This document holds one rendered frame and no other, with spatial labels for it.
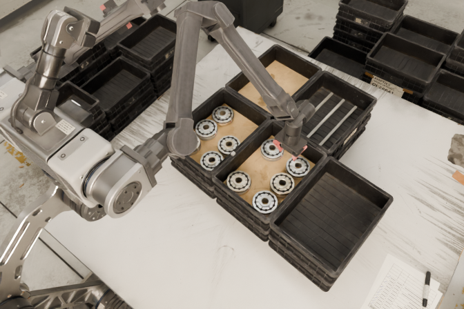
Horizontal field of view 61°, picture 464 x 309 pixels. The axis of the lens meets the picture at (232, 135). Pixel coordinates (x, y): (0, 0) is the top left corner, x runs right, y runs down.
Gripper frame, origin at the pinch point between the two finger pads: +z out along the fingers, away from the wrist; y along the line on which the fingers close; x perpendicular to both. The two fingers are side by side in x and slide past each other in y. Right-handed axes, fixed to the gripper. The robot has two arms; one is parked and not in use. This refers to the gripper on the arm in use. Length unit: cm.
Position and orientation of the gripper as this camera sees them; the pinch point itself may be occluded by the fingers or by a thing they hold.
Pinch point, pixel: (288, 154)
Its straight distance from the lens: 147.3
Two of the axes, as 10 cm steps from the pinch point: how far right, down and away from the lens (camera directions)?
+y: -7.4, -5.3, 4.2
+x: -6.7, 5.9, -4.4
